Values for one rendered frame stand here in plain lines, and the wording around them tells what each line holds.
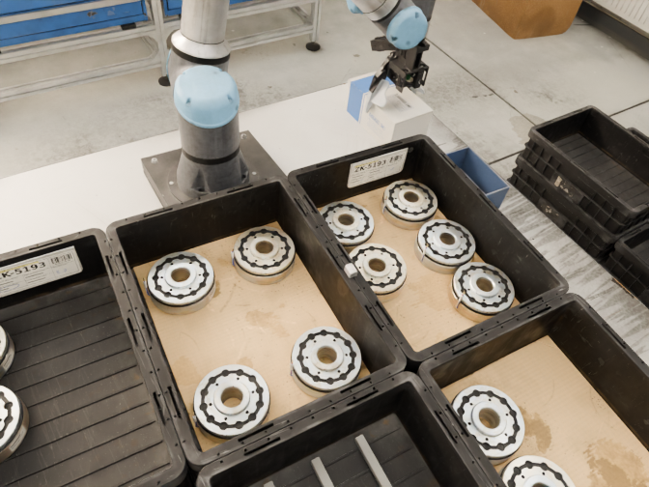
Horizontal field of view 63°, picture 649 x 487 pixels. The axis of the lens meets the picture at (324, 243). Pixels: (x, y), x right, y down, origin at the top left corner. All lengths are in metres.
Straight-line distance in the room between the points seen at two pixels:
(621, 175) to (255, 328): 1.40
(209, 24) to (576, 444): 0.93
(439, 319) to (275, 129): 0.70
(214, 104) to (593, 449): 0.82
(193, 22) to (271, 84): 1.72
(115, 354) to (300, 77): 2.21
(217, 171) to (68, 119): 1.65
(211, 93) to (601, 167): 1.32
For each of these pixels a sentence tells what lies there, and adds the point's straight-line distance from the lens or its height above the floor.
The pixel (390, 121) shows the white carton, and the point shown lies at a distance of 1.31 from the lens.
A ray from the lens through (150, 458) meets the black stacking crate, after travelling 0.78.
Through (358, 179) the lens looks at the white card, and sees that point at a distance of 1.01.
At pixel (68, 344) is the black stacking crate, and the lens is 0.88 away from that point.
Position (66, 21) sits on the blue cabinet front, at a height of 0.38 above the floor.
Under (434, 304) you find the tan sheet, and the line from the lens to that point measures 0.91.
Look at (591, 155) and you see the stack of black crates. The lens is 1.97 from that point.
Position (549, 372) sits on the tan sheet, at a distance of 0.92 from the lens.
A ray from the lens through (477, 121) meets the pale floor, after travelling 2.80.
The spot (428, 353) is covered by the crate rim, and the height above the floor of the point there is 0.93.
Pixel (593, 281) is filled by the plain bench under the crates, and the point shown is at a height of 0.70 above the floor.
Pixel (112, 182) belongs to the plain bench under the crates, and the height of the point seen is 0.70.
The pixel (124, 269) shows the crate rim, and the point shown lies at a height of 0.93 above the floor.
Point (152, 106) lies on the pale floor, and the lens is 2.67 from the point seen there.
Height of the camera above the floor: 1.56
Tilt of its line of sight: 50 degrees down
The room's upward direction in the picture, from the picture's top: 8 degrees clockwise
